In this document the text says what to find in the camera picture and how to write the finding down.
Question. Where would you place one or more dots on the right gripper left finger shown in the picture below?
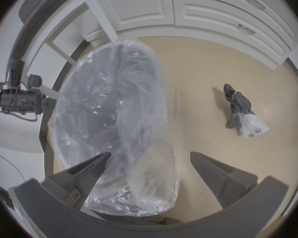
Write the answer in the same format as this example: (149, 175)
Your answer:
(77, 182)

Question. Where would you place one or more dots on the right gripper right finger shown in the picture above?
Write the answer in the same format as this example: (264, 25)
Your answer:
(223, 182)

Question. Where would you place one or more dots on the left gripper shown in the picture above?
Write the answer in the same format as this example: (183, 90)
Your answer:
(22, 102)

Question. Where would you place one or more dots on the white printed wrapper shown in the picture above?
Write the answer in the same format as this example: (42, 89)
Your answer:
(253, 125)

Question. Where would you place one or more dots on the clear plastic bag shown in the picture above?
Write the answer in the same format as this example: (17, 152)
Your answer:
(89, 95)

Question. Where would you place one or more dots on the black plastic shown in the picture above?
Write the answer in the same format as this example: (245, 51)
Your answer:
(240, 103)

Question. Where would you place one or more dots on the white trash bin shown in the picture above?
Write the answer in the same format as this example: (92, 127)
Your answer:
(154, 182)

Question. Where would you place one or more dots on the white chair with grey seat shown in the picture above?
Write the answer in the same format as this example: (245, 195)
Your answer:
(39, 4)

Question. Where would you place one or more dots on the white wardrobe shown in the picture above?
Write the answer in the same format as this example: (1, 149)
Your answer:
(144, 4)

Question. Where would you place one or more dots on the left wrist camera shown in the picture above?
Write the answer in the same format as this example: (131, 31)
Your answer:
(34, 81)

